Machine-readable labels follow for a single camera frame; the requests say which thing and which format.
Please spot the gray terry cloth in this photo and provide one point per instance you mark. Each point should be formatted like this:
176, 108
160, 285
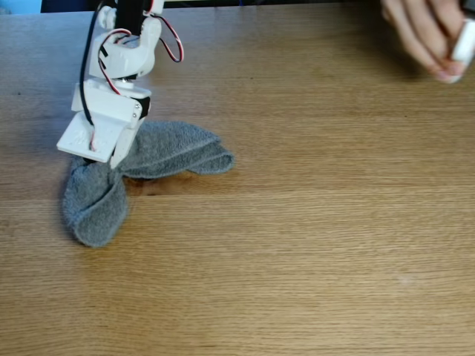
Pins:
167, 148

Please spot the person's hand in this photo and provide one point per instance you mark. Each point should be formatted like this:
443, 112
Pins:
419, 29

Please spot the light blue object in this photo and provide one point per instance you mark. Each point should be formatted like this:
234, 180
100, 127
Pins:
18, 5

